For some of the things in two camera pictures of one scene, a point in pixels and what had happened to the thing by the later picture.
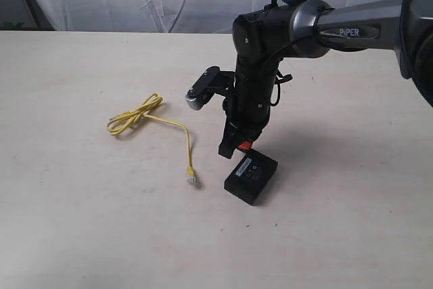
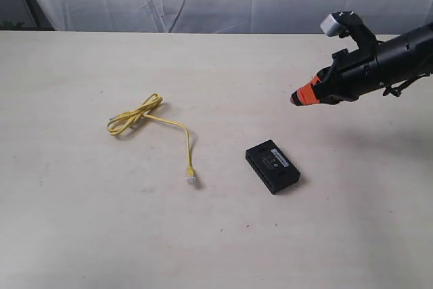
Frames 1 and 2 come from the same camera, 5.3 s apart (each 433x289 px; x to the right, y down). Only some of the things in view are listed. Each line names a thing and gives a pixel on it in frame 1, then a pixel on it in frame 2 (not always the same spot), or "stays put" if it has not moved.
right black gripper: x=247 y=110 → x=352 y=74
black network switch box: x=249 y=178 → x=272 y=166
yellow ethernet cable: x=120 y=122 stays put
